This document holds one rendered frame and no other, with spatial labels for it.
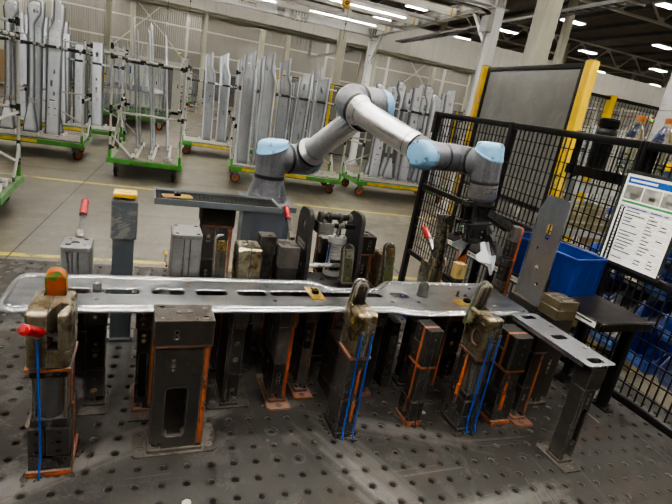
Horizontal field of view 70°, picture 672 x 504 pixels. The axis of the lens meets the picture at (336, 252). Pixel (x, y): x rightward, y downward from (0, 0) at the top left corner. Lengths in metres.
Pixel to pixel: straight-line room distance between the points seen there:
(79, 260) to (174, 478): 0.57
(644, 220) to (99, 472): 1.63
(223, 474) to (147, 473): 0.16
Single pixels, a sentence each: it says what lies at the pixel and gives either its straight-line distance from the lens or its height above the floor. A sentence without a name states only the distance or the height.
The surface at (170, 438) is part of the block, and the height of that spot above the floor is 0.74.
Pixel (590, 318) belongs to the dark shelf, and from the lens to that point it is 1.61.
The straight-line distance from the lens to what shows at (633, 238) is 1.80.
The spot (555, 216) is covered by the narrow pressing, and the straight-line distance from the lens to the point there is 1.62.
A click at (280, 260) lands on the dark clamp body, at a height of 1.04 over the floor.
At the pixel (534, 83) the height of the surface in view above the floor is 1.86.
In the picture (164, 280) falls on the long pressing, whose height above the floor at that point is 1.00.
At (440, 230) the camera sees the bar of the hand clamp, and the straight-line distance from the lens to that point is 1.59.
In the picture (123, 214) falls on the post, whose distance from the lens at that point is 1.48.
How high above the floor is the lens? 1.49
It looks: 17 degrees down
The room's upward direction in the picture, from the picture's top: 10 degrees clockwise
